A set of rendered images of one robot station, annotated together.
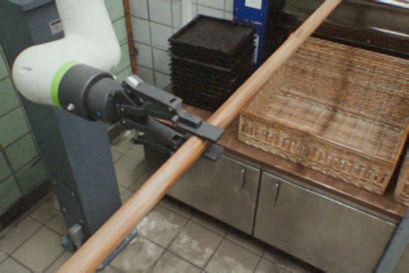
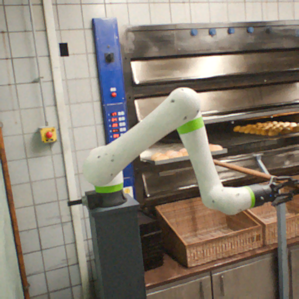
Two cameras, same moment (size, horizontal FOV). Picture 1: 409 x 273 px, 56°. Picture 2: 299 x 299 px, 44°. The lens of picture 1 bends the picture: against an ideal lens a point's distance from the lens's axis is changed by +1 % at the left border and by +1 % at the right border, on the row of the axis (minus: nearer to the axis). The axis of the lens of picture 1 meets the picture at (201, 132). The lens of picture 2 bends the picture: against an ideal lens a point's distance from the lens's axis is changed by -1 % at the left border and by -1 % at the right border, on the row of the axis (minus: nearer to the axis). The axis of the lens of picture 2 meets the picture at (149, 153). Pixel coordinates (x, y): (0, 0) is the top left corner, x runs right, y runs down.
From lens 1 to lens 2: 1.62 m
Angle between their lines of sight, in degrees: 55
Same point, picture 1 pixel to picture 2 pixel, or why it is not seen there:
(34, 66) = (239, 191)
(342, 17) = (177, 187)
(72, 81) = (256, 188)
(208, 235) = not seen: outside the picture
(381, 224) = (270, 260)
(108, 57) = not seen: hidden behind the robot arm
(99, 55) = not seen: hidden behind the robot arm
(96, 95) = (266, 188)
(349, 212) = (257, 264)
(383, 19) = (194, 180)
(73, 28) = (216, 183)
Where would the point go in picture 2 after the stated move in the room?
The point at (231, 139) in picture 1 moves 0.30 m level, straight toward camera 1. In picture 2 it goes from (184, 270) to (227, 284)
